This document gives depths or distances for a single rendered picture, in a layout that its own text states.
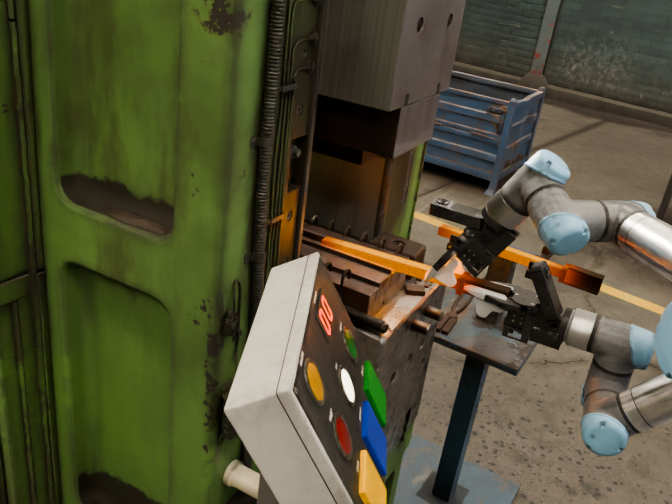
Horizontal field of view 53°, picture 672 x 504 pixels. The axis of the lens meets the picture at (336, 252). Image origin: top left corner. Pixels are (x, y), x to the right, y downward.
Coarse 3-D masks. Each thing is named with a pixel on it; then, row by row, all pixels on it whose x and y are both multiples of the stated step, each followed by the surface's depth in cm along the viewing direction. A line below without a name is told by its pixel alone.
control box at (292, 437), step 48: (288, 288) 92; (288, 336) 80; (336, 336) 93; (240, 384) 74; (288, 384) 70; (336, 384) 86; (240, 432) 72; (288, 432) 72; (336, 432) 78; (384, 432) 101; (288, 480) 75; (336, 480) 74; (384, 480) 92
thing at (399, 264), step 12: (324, 240) 150; (336, 240) 150; (348, 252) 147; (360, 252) 146; (372, 252) 146; (384, 264) 144; (396, 264) 142; (408, 264) 141; (420, 264) 142; (420, 276) 140; (456, 276) 138; (468, 276) 137; (456, 288) 136; (492, 288) 133; (504, 288) 134
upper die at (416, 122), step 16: (320, 96) 125; (432, 96) 131; (320, 112) 127; (336, 112) 125; (352, 112) 123; (368, 112) 122; (384, 112) 120; (400, 112) 119; (416, 112) 126; (432, 112) 134; (320, 128) 128; (336, 128) 126; (352, 128) 124; (368, 128) 123; (384, 128) 121; (400, 128) 121; (416, 128) 129; (432, 128) 137; (352, 144) 126; (368, 144) 124; (384, 144) 122; (400, 144) 124; (416, 144) 132
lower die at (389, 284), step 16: (304, 224) 160; (304, 240) 151; (352, 240) 155; (336, 256) 147; (352, 256) 146; (400, 256) 151; (336, 272) 142; (352, 272) 141; (368, 272) 142; (384, 272) 143; (336, 288) 138; (352, 288) 137; (368, 288) 138; (384, 288) 142; (400, 288) 152; (352, 304) 138; (368, 304) 136; (384, 304) 145
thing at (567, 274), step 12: (444, 228) 174; (456, 228) 175; (504, 252) 167; (516, 252) 166; (528, 264) 164; (552, 264) 162; (564, 276) 159; (576, 276) 160; (588, 276) 158; (600, 276) 157; (588, 288) 159
